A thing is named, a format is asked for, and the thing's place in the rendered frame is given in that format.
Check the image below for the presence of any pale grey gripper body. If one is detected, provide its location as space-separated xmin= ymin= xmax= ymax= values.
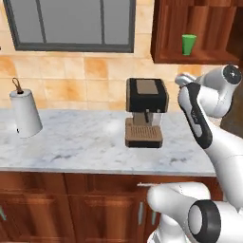
xmin=175 ymin=72 xmax=198 ymax=88

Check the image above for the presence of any green cup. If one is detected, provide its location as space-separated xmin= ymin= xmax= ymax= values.
xmin=181 ymin=33 xmax=197 ymax=57

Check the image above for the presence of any open wooden wall cabinet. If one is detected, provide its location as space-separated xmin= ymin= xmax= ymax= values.
xmin=150 ymin=0 xmax=243 ymax=66

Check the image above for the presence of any brown paper towel holder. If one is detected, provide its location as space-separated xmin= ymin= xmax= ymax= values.
xmin=11 ymin=77 xmax=25 ymax=95

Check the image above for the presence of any grey cupboard door handle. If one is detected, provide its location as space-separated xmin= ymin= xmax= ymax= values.
xmin=137 ymin=201 xmax=145 ymax=226
xmin=0 ymin=206 xmax=8 ymax=222
xmin=150 ymin=211 xmax=158 ymax=226

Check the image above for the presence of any grey framed window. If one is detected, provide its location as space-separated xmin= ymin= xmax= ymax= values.
xmin=2 ymin=0 xmax=137 ymax=54

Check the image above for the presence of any white paper towel roll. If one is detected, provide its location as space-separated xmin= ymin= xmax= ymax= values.
xmin=9 ymin=88 xmax=44 ymax=140

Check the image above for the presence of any grey drawer handle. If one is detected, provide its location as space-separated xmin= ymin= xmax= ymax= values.
xmin=137 ymin=182 xmax=178 ymax=188

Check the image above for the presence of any black and tan coffee machine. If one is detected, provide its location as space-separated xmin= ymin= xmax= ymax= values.
xmin=124 ymin=77 xmax=170 ymax=149

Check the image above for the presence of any wooden cupboard door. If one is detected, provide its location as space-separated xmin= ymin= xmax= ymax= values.
xmin=0 ymin=192 xmax=76 ymax=243
xmin=142 ymin=202 xmax=163 ymax=243
xmin=66 ymin=193 xmax=149 ymax=243

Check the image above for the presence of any wooden drawer front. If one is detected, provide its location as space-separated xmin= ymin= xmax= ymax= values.
xmin=0 ymin=171 xmax=67 ymax=196
xmin=64 ymin=173 xmax=220 ymax=197

